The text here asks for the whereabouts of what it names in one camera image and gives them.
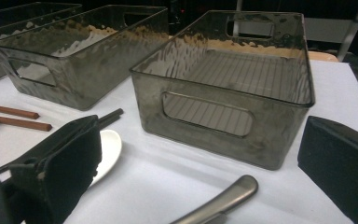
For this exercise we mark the white metal stand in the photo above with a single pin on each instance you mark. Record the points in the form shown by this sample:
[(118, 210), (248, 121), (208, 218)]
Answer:
[(326, 29)]

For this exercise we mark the brown wooden chopstick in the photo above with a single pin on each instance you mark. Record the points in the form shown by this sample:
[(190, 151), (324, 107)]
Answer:
[(12, 111), (21, 123)]

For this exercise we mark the silver metal knife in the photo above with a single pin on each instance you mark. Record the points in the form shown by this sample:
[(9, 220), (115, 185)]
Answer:
[(227, 196)]

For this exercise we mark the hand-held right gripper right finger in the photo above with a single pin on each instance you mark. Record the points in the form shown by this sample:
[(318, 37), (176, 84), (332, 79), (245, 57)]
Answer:
[(338, 168)]

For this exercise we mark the white table cover sheet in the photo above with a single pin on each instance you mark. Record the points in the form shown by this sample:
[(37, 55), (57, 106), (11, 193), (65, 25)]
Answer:
[(167, 193)]

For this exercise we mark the black chopstick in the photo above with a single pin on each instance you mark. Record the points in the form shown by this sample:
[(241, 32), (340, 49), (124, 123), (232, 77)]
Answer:
[(114, 119), (112, 114)]

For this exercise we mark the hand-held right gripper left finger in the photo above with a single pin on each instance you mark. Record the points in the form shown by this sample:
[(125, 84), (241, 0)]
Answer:
[(56, 168)]

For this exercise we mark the white ceramic spoon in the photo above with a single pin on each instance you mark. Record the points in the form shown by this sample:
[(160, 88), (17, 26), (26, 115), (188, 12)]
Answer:
[(110, 149)]

